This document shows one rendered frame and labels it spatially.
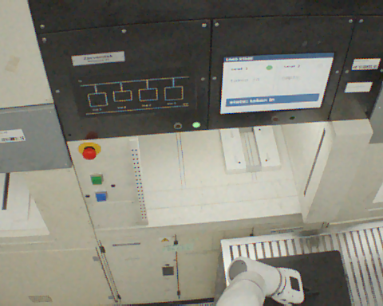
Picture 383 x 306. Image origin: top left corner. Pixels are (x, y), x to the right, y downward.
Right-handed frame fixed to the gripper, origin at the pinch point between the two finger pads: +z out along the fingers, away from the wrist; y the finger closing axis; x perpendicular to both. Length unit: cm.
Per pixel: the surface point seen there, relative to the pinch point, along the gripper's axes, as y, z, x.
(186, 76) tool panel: 38, -61, -15
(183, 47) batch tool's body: 38, -69, -22
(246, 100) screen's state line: 39, -43, -19
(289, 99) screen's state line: 39, -34, -27
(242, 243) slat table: 34.2, 14.4, 30.8
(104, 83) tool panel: 38, -75, -1
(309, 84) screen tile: 39, -34, -35
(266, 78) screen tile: 39, -45, -28
